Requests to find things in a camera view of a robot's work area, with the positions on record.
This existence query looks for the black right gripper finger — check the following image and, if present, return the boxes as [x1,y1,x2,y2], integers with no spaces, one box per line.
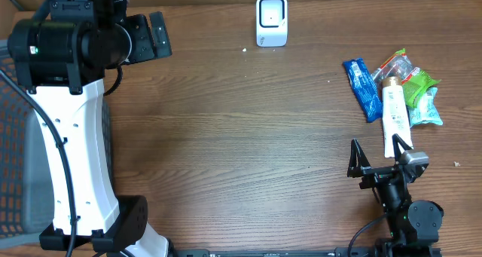
[392,133,413,166]
[347,139,373,178]

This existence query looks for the white tube with gold cap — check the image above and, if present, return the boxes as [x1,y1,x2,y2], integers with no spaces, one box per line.
[382,76,413,158]

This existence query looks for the light blue tissue pack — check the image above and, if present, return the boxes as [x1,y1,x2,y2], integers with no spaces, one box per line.
[407,87,443,127]

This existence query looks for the blue snack wrapper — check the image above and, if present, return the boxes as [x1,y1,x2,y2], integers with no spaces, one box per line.
[343,58,383,123]

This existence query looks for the green snack bag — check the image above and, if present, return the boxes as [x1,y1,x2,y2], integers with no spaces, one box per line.
[371,48,440,108]

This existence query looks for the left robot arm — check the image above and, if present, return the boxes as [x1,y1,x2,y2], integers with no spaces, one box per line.
[7,0,175,257]

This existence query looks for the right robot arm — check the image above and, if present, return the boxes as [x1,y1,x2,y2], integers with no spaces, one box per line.
[343,134,444,256]

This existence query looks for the white barcode scanner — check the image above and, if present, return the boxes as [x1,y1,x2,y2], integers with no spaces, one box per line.
[255,0,288,47]

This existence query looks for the grey plastic basket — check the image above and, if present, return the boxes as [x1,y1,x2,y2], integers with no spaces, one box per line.
[1,41,120,249]

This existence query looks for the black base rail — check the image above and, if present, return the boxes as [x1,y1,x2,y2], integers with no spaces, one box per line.
[168,247,443,257]

